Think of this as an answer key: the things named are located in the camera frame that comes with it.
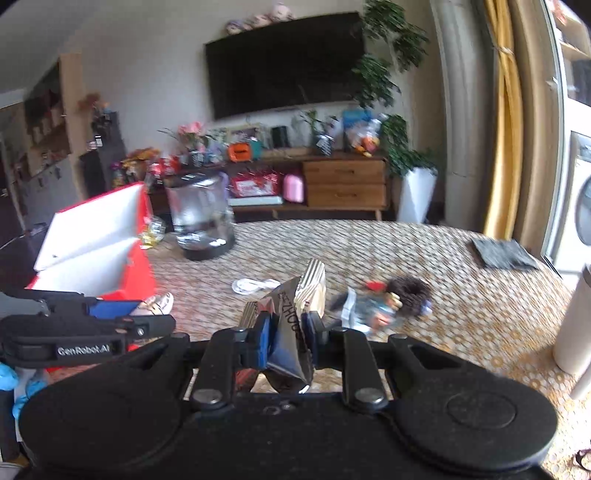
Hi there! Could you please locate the white planter with plant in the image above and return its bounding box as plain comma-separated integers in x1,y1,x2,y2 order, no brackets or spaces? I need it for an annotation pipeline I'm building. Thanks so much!
380,114,439,224

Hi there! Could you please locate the yellow curtain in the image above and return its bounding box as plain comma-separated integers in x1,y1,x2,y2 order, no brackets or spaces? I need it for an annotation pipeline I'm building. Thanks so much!
484,0,523,240

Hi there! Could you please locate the black cabinet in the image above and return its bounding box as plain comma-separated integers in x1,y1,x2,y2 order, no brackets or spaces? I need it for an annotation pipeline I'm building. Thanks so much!
79,111,126,198

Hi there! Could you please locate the dark grey cloth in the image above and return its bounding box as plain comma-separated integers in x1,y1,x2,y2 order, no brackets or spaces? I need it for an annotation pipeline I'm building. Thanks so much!
472,239,538,271

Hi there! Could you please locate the pink bag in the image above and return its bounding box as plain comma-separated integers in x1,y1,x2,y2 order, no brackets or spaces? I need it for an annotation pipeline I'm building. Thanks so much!
283,174,305,204

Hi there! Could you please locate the picture frame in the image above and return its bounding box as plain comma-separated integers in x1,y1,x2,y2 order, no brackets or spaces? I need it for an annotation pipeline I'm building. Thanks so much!
228,123,270,149

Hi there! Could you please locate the wooden tv sideboard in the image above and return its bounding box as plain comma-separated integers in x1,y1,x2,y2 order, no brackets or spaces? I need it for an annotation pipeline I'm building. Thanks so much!
147,154,394,222

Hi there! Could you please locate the silver foil snack packet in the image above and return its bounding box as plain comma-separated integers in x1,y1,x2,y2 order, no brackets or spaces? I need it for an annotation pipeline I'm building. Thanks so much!
238,259,327,394

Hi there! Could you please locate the glass kettle black lid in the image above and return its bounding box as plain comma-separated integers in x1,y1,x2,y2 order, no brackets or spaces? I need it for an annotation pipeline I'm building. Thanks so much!
164,171,236,261

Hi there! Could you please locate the red white cardboard box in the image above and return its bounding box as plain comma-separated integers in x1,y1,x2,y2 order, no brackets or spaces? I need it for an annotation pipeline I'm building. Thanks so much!
27,182,156,303

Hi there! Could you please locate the white tumbler cup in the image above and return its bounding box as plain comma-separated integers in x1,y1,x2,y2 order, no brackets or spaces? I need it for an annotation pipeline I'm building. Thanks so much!
553,265,591,375

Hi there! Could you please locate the black wall television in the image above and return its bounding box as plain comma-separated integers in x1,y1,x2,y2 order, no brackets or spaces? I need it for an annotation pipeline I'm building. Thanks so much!
204,12,366,119

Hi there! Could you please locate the white cable bundle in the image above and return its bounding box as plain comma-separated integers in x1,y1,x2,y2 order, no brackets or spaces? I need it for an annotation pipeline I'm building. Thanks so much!
231,277,282,296

